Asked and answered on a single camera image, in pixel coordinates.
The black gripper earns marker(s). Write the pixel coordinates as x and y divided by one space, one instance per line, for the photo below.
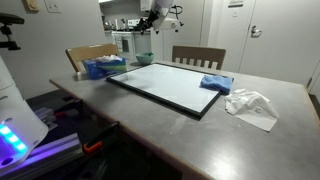
152 17

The white countertop appliance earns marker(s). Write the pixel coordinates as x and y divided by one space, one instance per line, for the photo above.
132 23

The white kitchen stove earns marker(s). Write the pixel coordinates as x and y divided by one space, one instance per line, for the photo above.
124 43

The green bowl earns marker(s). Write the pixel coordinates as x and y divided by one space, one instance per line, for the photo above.
145 59

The blue tissue box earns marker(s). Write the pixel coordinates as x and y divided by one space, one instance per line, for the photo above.
103 68

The black framed whiteboard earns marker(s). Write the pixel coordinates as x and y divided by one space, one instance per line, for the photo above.
166 83

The dark brown wooden chair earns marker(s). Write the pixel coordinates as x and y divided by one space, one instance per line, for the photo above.
199 52

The light wooden chair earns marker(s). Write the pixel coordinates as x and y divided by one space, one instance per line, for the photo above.
86 53

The blue cloth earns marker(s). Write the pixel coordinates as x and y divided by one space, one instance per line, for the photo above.
216 83

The white door sign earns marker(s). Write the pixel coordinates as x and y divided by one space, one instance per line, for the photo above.
235 3

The black clamp with orange grip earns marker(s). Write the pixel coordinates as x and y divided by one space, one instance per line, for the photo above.
100 140
68 108

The beige round thermostat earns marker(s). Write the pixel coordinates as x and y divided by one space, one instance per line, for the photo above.
31 5

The crumpled white paper towel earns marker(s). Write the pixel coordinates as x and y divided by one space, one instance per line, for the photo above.
251 108

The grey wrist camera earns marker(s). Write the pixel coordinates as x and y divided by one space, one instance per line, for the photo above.
170 24

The white wall switch plate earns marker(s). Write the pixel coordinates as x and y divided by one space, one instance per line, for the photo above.
52 6

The aluminium mounting bracket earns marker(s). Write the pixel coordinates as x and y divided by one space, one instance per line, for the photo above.
46 115

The black camera on stand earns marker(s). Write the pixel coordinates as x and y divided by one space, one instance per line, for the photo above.
8 20

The aluminium extrusion rail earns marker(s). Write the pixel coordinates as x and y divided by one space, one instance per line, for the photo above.
56 150

